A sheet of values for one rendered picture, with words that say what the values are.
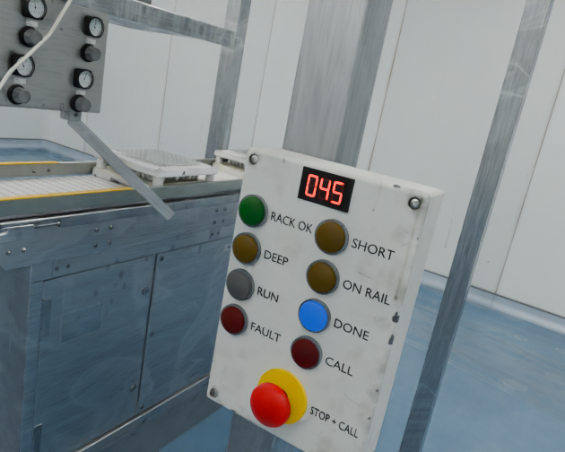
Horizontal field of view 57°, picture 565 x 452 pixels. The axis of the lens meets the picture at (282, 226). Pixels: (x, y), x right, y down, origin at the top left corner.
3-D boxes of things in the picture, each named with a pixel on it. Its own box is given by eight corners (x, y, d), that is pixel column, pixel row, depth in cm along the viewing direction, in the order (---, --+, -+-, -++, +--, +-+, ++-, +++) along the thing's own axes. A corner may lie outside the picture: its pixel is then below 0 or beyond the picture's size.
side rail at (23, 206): (-13, 219, 94) (-12, 202, 93) (-18, 216, 95) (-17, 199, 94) (319, 180, 206) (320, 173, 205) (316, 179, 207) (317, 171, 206)
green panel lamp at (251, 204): (259, 230, 46) (265, 200, 45) (234, 221, 47) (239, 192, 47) (264, 229, 47) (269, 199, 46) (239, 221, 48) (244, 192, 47)
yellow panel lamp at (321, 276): (330, 299, 43) (337, 268, 43) (301, 288, 45) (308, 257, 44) (334, 297, 44) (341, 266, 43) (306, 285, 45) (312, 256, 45)
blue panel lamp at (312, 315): (321, 337, 44) (328, 308, 43) (294, 325, 45) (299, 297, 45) (325, 334, 45) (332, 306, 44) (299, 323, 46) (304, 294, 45)
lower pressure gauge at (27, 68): (13, 76, 86) (15, 53, 85) (9, 74, 87) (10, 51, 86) (34, 78, 89) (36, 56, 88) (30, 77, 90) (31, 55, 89)
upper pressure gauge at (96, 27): (87, 36, 95) (89, 14, 94) (82, 35, 96) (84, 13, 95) (103, 39, 99) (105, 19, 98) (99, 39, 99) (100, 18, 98)
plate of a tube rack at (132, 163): (157, 155, 164) (158, 149, 163) (218, 174, 152) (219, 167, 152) (93, 157, 143) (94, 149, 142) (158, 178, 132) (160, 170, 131)
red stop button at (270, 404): (279, 439, 45) (288, 399, 44) (242, 418, 47) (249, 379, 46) (304, 416, 49) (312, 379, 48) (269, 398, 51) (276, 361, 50)
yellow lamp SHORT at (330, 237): (339, 258, 42) (346, 226, 42) (310, 248, 44) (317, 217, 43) (343, 256, 43) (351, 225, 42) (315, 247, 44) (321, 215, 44)
